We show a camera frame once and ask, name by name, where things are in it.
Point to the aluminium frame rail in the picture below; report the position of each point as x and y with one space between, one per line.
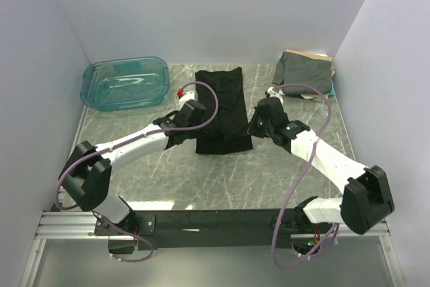
67 253

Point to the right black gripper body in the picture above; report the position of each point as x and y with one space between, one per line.
259 128

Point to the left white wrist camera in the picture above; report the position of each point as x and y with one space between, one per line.
185 96

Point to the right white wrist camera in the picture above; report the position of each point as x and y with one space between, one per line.
273 92

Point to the teal plastic bin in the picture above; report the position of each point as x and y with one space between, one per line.
125 84

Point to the black t-shirt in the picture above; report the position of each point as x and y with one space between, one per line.
228 132

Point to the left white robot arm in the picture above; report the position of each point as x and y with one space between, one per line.
87 174

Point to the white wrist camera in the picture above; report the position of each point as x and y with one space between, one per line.
185 96
273 92

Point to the folded dark grey t-shirt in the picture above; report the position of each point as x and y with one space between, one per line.
304 73

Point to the folded teal t-shirt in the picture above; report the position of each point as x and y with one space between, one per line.
332 93

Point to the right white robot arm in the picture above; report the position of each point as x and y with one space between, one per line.
366 196

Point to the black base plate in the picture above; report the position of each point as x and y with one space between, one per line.
155 229

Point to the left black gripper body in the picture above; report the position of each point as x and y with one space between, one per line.
191 135

